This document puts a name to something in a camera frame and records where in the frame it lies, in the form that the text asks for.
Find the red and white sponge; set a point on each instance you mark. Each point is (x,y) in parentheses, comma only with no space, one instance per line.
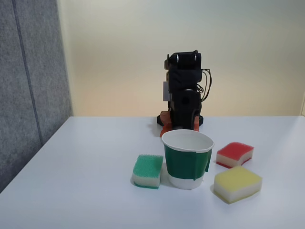
(234,151)

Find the orange table clamp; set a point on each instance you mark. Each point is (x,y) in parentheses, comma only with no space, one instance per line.
(196,122)
(165,118)

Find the white paper cup green tape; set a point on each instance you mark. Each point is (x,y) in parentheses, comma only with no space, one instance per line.
(183,164)

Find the green and white sponge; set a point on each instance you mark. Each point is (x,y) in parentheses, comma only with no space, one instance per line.
(147,168)

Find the yellow and white sponge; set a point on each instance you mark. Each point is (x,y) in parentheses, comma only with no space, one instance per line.
(237,182)

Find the grey fabric partition panel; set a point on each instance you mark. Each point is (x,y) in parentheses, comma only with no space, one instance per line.
(28,83)

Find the white wall socket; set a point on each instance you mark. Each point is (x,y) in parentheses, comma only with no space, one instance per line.
(166,91)

